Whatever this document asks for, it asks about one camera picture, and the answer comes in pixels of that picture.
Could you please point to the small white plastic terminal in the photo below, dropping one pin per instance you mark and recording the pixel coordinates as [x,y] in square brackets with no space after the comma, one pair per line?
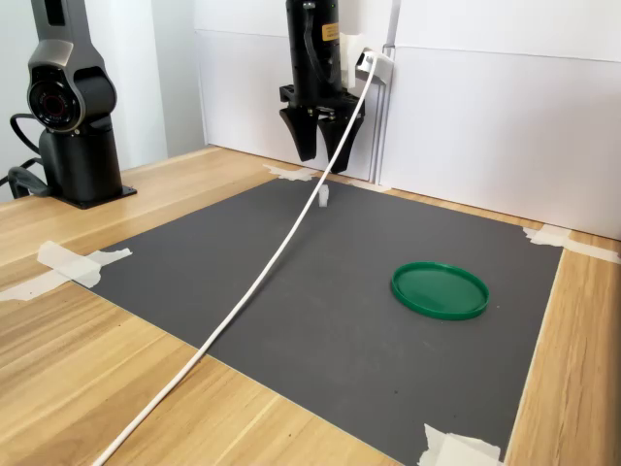
[326,198]

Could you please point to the round green lid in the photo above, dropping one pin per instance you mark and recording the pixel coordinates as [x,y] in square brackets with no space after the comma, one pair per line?
[439,291]

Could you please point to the white masking tape piece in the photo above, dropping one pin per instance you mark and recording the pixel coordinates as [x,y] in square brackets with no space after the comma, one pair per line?
[548,235]
[24,290]
[369,185]
[77,264]
[286,172]
[594,251]
[456,449]

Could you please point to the clear plastic panel joiner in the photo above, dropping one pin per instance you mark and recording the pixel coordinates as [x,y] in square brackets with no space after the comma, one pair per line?
[383,136]

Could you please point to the white partition panel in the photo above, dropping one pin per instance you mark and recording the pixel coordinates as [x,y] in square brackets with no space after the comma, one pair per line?
[485,145]
[233,97]

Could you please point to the dark grey mat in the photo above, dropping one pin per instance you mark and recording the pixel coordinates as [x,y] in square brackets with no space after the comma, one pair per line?
[339,301]

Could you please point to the white camera box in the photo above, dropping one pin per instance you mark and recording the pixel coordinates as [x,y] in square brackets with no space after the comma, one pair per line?
[349,58]

